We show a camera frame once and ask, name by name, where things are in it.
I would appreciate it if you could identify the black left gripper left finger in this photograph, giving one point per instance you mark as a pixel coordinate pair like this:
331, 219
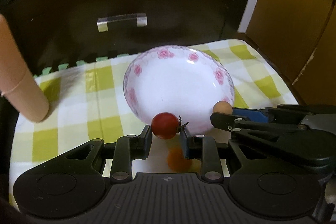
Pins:
127, 149

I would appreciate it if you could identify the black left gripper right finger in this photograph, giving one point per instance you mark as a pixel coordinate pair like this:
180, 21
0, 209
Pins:
204, 149

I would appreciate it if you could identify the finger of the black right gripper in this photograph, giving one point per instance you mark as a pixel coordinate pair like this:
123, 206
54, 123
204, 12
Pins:
243, 130
262, 112

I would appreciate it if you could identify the small brown longan fruit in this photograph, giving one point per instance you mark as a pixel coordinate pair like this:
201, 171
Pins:
223, 107

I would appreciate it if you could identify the small red cherry tomato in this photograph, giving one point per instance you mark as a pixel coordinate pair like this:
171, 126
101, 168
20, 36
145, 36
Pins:
166, 125

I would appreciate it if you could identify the green white checkered tablecloth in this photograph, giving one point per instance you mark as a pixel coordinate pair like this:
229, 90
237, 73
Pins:
87, 102

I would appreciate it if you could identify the white floral rimmed bowl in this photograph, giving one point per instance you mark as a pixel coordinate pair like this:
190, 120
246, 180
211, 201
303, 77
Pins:
178, 80

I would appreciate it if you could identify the brown wooden door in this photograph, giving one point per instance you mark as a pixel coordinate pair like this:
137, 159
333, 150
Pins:
298, 37

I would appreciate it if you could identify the pink ribbed cylinder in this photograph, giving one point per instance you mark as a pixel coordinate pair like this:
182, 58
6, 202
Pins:
17, 83

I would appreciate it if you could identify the dark wooden drawer cabinet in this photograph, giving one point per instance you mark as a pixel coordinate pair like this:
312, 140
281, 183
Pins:
54, 32

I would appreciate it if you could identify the silver drawer handle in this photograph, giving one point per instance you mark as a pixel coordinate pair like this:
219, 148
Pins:
138, 20

